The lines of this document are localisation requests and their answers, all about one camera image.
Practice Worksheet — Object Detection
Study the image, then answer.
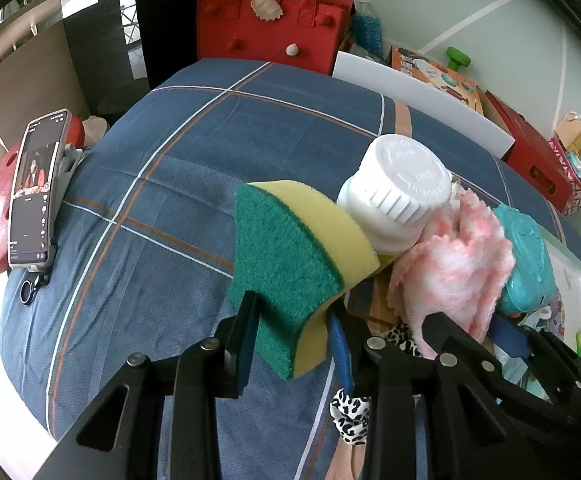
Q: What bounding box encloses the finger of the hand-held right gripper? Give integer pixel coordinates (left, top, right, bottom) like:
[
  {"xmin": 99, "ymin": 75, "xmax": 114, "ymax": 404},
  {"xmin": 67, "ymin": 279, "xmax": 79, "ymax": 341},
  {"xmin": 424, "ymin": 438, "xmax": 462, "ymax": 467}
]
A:
[
  {"xmin": 489, "ymin": 316, "xmax": 581, "ymax": 411},
  {"xmin": 419, "ymin": 311, "xmax": 536, "ymax": 401}
]

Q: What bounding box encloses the grey phone stand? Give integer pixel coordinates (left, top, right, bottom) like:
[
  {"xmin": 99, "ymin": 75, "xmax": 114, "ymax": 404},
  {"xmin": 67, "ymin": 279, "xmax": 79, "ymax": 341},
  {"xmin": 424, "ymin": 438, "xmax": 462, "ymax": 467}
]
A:
[{"xmin": 55, "ymin": 142, "xmax": 88, "ymax": 186}]

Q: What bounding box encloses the brown cardboard panel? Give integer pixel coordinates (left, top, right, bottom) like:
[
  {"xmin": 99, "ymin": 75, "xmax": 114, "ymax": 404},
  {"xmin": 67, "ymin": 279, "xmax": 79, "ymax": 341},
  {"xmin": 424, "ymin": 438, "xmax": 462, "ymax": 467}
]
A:
[{"xmin": 0, "ymin": 22, "xmax": 91, "ymax": 161}]

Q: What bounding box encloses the clear water bottle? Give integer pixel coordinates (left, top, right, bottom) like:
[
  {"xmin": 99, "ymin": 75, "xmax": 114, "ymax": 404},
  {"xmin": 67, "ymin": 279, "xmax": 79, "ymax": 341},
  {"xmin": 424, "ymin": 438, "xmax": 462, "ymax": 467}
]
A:
[{"xmin": 353, "ymin": 0, "xmax": 384, "ymax": 61}]

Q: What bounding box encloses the black key ring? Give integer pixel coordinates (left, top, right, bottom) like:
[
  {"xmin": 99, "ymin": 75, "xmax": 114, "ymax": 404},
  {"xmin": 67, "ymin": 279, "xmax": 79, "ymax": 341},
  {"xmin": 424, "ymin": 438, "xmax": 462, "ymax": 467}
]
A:
[{"xmin": 19, "ymin": 270, "xmax": 54, "ymax": 306}]

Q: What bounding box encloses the black tall panel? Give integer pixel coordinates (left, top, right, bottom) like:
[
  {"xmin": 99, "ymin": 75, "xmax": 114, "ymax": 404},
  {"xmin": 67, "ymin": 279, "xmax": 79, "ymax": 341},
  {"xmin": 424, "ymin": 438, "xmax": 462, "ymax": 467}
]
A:
[{"xmin": 133, "ymin": 0, "xmax": 206, "ymax": 91}]

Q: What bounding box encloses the pink fluffy cloth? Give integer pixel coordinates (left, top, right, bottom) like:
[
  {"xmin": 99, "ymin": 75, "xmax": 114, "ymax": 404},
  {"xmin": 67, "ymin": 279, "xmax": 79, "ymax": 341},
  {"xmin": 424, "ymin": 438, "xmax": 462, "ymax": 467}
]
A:
[{"xmin": 388, "ymin": 187, "xmax": 516, "ymax": 356}]

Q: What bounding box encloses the black cabinet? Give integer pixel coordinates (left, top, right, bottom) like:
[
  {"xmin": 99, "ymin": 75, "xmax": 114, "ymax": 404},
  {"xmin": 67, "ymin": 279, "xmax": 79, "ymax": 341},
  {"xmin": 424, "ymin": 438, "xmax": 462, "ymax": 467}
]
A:
[{"xmin": 58, "ymin": 0, "xmax": 144, "ymax": 116}]

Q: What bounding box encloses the blue plaid blanket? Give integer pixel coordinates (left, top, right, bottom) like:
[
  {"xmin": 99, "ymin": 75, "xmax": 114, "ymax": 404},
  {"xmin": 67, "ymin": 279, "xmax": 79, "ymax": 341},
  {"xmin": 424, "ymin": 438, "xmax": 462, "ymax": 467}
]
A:
[{"xmin": 0, "ymin": 57, "xmax": 581, "ymax": 480}]

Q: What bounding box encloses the white board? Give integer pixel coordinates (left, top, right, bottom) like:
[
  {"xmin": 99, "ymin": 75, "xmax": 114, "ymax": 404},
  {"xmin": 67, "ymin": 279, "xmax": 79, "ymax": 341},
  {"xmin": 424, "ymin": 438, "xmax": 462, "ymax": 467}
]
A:
[{"xmin": 331, "ymin": 51, "xmax": 516, "ymax": 161}]

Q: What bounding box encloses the white plastic bottle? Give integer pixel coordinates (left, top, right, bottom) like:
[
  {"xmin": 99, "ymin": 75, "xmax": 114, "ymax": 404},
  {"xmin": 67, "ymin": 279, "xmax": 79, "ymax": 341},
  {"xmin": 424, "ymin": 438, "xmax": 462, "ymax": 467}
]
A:
[{"xmin": 337, "ymin": 135, "xmax": 454, "ymax": 256}]

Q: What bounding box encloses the beige soft item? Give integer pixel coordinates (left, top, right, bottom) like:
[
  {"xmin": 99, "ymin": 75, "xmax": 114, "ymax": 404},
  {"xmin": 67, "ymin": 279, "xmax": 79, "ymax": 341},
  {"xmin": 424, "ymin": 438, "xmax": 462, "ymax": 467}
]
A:
[{"xmin": 81, "ymin": 116, "xmax": 110, "ymax": 143}]

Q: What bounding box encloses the leopard print scrunchie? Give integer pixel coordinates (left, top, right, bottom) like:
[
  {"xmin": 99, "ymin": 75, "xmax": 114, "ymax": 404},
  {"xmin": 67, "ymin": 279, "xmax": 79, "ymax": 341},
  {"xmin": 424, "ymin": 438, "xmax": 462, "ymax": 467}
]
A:
[{"xmin": 331, "ymin": 322, "xmax": 424, "ymax": 446}]

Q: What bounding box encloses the red gift box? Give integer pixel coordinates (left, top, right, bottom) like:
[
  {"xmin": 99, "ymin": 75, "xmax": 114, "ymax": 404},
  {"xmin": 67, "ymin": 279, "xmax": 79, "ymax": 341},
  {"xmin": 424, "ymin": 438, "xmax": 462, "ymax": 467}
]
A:
[{"xmin": 483, "ymin": 91, "xmax": 574, "ymax": 211}]

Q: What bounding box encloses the red felt handbag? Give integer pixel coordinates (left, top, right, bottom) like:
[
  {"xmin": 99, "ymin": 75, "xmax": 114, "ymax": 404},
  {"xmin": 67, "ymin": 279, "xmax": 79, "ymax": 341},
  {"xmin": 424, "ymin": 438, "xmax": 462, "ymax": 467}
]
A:
[{"xmin": 195, "ymin": 0, "xmax": 356, "ymax": 77}]

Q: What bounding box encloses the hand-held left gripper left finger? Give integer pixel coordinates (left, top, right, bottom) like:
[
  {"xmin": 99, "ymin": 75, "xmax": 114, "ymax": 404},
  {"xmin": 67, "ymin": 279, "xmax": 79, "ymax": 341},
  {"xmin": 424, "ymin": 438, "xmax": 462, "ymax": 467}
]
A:
[{"xmin": 35, "ymin": 290, "xmax": 264, "ymax": 480}]

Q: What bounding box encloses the purple snack packet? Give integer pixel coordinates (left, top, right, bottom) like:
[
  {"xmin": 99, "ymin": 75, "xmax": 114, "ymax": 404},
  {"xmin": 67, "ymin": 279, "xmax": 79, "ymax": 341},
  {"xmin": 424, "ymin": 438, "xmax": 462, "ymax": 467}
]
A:
[{"xmin": 541, "ymin": 294, "xmax": 567, "ymax": 336}]

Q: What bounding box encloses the light green storage box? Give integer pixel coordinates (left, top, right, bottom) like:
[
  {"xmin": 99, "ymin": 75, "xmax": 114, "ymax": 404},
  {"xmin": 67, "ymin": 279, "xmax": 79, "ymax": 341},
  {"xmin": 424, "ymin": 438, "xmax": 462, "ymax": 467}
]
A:
[{"xmin": 541, "ymin": 240, "xmax": 581, "ymax": 361}]

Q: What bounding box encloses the green and yellow sponge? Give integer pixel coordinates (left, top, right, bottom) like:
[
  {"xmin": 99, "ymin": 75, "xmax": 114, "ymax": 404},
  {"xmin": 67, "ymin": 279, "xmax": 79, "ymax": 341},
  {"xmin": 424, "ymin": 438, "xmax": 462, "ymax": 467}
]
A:
[{"xmin": 228, "ymin": 180, "xmax": 381, "ymax": 381}]

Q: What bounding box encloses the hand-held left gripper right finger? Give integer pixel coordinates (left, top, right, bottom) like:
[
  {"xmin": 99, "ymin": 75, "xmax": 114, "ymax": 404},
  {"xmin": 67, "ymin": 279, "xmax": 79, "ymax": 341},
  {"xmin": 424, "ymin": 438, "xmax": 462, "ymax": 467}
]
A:
[{"xmin": 327, "ymin": 302, "xmax": 536, "ymax": 480}]

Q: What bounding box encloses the orange toy box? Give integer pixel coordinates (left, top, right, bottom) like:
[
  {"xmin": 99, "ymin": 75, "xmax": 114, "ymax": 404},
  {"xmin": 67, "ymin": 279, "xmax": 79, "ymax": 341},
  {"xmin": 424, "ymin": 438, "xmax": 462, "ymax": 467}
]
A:
[{"xmin": 389, "ymin": 46, "xmax": 486, "ymax": 116}]

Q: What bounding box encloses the green knob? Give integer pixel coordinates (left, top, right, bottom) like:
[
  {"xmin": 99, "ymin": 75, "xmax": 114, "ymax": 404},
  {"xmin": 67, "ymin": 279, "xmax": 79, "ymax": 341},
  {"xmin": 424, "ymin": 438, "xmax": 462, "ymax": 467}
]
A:
[{"xmin": 445, "ymin": 46, "xmax": 472, "ymax": 72}]

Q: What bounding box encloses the smartphone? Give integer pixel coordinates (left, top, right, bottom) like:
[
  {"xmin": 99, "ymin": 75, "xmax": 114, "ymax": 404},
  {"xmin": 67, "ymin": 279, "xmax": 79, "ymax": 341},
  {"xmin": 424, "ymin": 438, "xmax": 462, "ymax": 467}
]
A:
[{"xmin": 8, "ymin": 109, "xmax": 71, "ymax": 271}]

